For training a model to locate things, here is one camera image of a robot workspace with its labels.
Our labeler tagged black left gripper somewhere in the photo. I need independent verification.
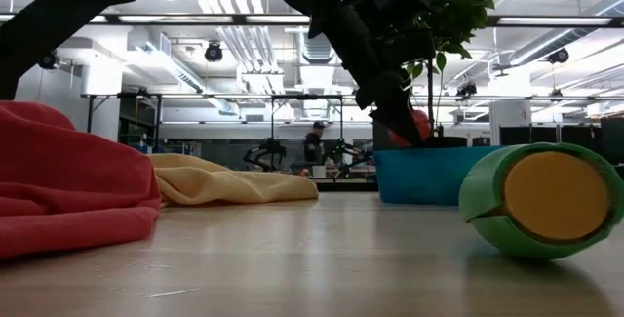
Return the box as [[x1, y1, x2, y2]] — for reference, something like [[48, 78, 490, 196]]
[[311, 2, 437, 147]]

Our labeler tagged red toy tomato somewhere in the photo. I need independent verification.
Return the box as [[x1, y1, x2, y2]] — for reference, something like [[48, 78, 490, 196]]
[[388, 108, 434, 148]]

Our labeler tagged teal plastic tupperware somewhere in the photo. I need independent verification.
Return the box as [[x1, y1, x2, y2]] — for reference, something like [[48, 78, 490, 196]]
[[373, 145, 504, 207]]

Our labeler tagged black ceiling spotlight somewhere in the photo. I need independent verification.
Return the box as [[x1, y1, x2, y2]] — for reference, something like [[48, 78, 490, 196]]
[[546, 47, 571, 66], [38, 52, 60, 71], [456, 81, 479, 99], [204, 40, 225, 64]]

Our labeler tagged person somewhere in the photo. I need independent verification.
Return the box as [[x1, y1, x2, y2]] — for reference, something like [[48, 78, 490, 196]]
[[303, 121, 328, 165]]

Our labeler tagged potted green bonsai plant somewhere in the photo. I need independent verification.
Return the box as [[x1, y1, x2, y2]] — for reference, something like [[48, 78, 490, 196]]
[[402, 0, 496, 149]]

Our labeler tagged green toy cucumber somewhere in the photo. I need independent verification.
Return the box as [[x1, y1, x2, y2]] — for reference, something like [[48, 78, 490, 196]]
[[458, 141, 624, 261]]

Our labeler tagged orange cloth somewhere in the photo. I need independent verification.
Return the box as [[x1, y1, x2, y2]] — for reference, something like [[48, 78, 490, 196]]
[[148, 152, 320, 207]]

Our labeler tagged red cloth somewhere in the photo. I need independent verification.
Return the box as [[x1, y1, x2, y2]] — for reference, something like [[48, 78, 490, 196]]
[[0, 100, 163, 260]]

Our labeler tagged black background workstation frame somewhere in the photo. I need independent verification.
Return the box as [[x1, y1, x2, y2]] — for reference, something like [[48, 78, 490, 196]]
[[85, 91, 345, 181]]

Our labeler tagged corrugated silver ventilation duct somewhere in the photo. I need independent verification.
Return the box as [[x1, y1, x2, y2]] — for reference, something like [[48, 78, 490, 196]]
[[300, 32, 339, 66]]

